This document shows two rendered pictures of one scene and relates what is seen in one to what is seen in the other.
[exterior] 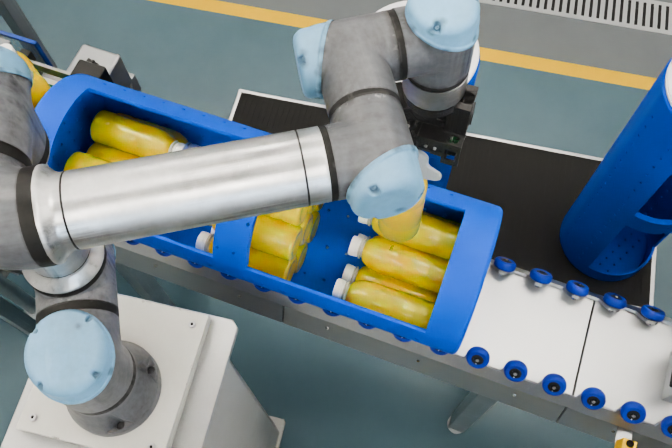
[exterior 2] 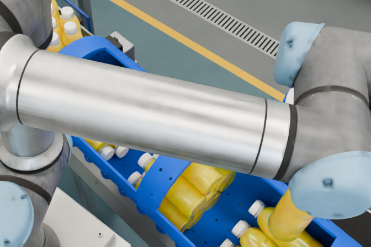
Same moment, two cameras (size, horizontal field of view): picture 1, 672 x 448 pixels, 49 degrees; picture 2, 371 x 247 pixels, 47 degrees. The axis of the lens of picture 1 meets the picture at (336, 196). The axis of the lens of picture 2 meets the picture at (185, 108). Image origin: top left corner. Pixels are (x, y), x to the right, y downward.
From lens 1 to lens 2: 0.30 m
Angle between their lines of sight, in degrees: 12
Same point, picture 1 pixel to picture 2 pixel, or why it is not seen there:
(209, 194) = (162, 121)
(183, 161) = (150, 81)
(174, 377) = not seen: outside the picture
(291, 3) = (245, 64)
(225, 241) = (149, 184)
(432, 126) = not seen: hidden behind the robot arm
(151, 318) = (74, 217)
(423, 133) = not seen: hidden behind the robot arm
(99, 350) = (19, 225)
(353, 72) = (336, 69)
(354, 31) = (346, 37)
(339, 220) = (232, 204)
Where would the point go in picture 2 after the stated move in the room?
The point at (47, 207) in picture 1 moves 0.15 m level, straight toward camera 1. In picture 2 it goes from (9, 69) to (47, 225)
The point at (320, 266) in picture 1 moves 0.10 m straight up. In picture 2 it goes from (206, 231) to (211, 218)
